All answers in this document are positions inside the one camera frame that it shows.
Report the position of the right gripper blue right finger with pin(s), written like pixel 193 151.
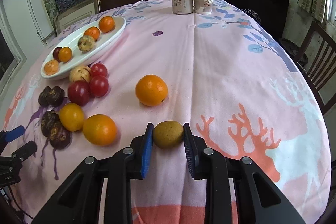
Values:
pixel 258 199

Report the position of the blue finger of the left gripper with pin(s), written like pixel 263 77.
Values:
pixel 25 151
pixel 9 136

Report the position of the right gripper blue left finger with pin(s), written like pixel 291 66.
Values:
pixel 78 198

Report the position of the dark mangosteen front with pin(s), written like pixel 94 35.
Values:
pixel 48 119

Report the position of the pale yellow round fruit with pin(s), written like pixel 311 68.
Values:
pixel 51 67

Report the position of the brownish green round fruit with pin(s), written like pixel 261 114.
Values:
pixel 168 134

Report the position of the small yellow orange fruit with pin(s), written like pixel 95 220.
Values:
pixel 65 54

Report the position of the pale speckled passion fruit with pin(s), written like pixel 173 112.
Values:
pixel 86 44

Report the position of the orange mandarin front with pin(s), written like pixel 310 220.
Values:
pixel 106 24

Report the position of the large dark red plum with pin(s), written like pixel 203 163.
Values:
pixel 56 53

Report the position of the yellow orange fruit centre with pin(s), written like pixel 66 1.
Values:
pixel 72 117

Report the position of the yellow orange fruit right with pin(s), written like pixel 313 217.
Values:
pixel 100 130

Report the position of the dark red plum rear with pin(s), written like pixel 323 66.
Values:
pixel 79 92

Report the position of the pale speckled fruit by plate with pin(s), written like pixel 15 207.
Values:
pixel 80 73

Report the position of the small red plum back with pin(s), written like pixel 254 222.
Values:
pixel 98 69

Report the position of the white oval plate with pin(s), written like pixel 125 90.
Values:
pixel 104 43

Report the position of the pink deer print tablecloth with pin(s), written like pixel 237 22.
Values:
pixel 226 77

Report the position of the framed picture leaning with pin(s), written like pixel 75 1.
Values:
pixel 78 12

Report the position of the lone orange with stem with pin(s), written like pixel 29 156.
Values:
pixel 151 90

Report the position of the dark wooden chair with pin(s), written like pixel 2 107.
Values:
pixel 322 68

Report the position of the window with grey frame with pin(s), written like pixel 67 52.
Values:
pixel 12 56

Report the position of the white board leaning on wall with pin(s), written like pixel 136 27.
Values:
pixel 41 20

